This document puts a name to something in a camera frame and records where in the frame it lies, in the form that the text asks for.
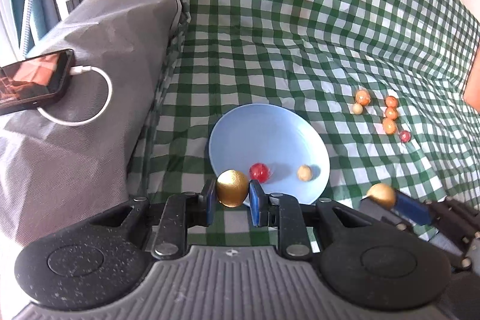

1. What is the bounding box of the small orange fruit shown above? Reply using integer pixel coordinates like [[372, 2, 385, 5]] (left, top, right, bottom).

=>
[[385, 96, 398, 108]]

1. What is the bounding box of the small red fruit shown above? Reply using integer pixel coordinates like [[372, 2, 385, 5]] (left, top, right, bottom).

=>
[[400, 130, 412, 143]]

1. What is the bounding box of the large orange fruit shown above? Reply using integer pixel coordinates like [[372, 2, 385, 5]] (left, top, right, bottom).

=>
[[355, 89, 371, 106]]

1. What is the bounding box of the grey sofa armrest cover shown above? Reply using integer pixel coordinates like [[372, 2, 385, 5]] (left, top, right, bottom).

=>
[[1, 0, 180, 245]]

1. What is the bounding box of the red wrapped fruit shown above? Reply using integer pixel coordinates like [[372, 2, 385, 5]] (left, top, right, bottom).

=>
[[249, 163, 270, 183]]

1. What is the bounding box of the black smartphone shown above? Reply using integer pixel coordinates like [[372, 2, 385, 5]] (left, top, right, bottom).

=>
[[0, 49, 76, 115]]

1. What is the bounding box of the green checkered tablecloth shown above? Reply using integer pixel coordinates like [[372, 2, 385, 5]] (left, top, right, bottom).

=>
[[127, 0, 480, 245]]

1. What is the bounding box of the brown longan fruit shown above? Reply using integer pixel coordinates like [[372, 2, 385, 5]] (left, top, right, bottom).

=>
[[216, 170, 249, 208], [366, 183, 396, 210]]

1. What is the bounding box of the light blue plate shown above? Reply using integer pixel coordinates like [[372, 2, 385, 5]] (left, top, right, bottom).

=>
[[208, 103, 330, 205]]

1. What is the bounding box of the beige longan fruit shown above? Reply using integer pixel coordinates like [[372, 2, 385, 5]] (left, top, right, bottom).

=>
[[297, 165, 313, 182], [352, 103, 364, 115]]

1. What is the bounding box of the white charging cable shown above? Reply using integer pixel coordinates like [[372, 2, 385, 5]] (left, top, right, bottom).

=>
[[36, 65, 113, 128]]

